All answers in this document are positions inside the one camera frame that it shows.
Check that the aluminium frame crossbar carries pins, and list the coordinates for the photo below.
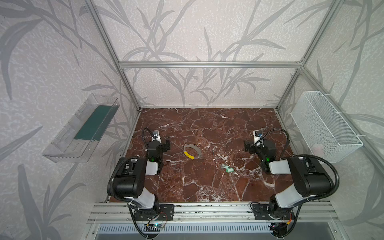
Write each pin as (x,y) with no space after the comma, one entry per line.
(151,65)

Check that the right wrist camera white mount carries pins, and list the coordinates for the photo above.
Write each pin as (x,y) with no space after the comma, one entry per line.
(258,137)

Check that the aluminium front rail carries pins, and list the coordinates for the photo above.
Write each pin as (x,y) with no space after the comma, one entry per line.
(208,212)

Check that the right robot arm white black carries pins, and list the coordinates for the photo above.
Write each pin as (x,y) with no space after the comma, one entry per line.
(314,178)

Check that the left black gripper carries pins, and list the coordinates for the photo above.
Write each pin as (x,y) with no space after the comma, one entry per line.
(163,145)

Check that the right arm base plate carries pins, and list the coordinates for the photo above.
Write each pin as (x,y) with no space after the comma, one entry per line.
(271,212)

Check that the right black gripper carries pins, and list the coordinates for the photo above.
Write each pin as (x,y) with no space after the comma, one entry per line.
(250,146)

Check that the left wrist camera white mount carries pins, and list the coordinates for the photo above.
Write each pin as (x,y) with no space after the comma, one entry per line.
(156,136)

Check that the white wire mesh basket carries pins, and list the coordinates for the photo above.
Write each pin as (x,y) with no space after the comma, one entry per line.
(324,129)

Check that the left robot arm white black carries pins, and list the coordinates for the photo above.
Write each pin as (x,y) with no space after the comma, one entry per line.
(127,182)

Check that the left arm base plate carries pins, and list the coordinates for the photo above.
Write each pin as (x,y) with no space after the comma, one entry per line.
(162,212)

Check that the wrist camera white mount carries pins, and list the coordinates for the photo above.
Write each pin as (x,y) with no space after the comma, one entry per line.
(258,137)
(156,136)

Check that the clear plastic wall bin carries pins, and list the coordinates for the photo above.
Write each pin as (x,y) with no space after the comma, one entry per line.
(78,139)

